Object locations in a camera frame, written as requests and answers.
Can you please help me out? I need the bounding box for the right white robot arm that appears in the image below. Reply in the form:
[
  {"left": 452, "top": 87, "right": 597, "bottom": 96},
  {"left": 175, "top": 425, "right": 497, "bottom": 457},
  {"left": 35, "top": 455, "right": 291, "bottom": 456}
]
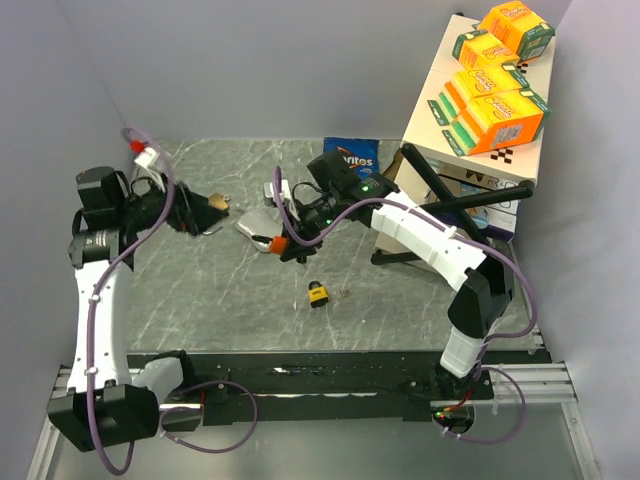
[{"left": 263, "top": 153, "right": 514, "bottom": 399}]

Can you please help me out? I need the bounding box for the orange sponge pack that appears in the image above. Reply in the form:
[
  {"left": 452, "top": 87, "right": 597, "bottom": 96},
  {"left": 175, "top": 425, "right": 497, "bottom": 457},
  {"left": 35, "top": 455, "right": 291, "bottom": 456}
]
[
  {"left": 452, "top": 29, "right": 519, "bottom": 70},
  {"left": 477, "top": 1, "right": 555, "bottom": 62}
]

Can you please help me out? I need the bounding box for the brass padlock silver shackle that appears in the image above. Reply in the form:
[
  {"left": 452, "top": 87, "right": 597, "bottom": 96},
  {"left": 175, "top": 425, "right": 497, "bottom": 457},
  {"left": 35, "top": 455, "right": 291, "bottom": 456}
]
[{"left": 203, "top": 193, "right": 231, "bottom": 236}]

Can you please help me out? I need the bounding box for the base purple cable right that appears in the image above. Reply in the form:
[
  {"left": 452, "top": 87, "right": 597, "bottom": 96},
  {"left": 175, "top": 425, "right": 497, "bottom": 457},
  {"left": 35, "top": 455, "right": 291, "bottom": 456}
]
[{"left": 432, "top": 367, "right": 530, "bottom": 445}]

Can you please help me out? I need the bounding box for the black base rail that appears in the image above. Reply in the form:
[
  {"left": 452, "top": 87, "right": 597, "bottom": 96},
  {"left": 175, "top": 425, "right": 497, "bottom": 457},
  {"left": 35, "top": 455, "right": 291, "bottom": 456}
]
[{"left": 169, "top": 350, "right": 494, "bottom": 426}]

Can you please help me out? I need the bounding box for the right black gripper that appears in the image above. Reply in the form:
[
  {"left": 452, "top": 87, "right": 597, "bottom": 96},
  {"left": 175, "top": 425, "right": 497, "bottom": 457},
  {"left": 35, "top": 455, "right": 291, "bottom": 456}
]
[{"left": 278, "top": 190, "right": 344, "bottom": 262}]

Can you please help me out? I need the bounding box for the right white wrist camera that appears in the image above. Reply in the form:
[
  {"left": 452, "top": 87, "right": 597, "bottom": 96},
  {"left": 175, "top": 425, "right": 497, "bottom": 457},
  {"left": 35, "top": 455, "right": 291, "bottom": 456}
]
[{"left": 263, "top": 180, "right": 299, "bottom": 220}]

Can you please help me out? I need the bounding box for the top orange sponge pack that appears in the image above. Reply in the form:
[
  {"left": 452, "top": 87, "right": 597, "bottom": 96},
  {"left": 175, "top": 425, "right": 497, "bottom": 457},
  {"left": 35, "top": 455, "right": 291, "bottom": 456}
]
[{"left": 477, "top": 1, "right": 555, "bottom": 62}]

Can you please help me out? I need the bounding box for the white shelf board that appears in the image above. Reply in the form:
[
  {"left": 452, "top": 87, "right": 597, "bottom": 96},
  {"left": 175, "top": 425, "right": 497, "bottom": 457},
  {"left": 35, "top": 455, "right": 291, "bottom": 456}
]
[{"left": 402, "top": 14, "right": 556, "bottom": 183}]

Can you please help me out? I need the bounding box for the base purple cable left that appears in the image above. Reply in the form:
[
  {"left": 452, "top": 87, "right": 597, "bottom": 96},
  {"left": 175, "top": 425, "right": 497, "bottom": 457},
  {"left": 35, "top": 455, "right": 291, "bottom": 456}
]
[{"left": 157, "top": 380, "right": 259, "bottom": 454}]

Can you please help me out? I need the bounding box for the white cardboard box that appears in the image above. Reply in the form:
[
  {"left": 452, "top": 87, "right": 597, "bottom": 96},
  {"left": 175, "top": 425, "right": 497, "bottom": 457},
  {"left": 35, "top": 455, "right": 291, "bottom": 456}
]
[{"left": 384, "top": 149, "right": 520, "bottom": 243}]

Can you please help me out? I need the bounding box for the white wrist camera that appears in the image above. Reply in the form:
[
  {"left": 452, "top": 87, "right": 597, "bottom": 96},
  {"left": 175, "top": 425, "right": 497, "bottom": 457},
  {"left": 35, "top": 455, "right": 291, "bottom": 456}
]
[
  {"left": 263, "top": 180, "right": 299, "bottom": 220},
  {"left": 129, "top": 139, "right": 164, "bottom": 186}
]

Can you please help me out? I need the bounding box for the front yellow sponge pack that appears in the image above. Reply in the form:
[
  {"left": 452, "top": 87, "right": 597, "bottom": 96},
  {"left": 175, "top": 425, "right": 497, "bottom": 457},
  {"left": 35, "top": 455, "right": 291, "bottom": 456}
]
[{"left": 442, "top": 89, "right": 552, "bottom": 157}]

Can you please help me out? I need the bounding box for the black folding stand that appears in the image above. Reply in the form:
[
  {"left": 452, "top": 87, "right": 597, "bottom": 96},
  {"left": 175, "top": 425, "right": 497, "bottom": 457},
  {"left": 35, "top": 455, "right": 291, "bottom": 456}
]
[{"left": 400, "top": 144, "right": 535, "bottom": 241}]

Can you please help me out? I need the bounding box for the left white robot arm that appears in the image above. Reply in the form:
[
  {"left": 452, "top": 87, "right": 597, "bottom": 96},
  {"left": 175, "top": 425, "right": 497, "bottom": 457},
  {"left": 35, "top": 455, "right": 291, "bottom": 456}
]
[{"left": 48, "top": 166, "right": 229, "bottom": 452}]

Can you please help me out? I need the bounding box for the orange black small padlock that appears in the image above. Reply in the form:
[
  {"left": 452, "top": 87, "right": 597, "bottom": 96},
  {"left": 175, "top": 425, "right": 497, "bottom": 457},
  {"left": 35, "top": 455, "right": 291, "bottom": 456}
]
[{"left": 256, "top": 236, "right": 289, "bottom": 255}]

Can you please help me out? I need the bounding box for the yellow sponge pack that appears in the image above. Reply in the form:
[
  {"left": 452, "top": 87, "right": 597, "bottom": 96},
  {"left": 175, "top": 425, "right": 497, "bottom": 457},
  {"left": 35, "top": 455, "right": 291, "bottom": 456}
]
[
  {"left": 442, "top": 89, "right": 552, "bottom": 157},
  {"left": 427, "top": 64, "right": 529, "bottom": 126}
]

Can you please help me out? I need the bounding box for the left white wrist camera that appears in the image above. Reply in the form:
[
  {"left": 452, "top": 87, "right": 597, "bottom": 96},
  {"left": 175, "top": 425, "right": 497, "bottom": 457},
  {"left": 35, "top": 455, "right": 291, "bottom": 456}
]
[{"left": 129, "top": 139, "right": 164, "bottom": 186}]

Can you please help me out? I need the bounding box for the yellow padlock black shackle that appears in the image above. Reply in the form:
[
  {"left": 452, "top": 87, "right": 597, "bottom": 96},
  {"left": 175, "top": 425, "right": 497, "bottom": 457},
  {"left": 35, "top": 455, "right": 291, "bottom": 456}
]
[{"left": 308, "top": 281, "right": 330, "bottom": 308}]

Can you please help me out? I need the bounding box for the blue Doritos chip bag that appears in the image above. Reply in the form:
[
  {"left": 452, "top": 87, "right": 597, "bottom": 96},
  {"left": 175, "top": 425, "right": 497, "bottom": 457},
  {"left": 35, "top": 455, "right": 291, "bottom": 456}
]
[{"left": 323, "top": 137, "right": 379, "bottom": 178}]

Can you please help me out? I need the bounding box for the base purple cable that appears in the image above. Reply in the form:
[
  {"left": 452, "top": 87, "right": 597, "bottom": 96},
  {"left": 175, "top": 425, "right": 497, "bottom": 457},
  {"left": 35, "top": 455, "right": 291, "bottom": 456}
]
[
  {"left": 157, "top": 380, "right": 259, "bottom": 454},
  {"left": 432, "top": 367, "right": 530, "bottom": 445}
]

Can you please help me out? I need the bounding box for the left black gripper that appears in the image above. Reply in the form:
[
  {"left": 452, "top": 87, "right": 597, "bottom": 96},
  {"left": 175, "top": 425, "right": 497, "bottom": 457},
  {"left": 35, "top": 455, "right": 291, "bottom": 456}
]
[{"left": 117, "top": 169, "right": 228, "bottom": 237}]

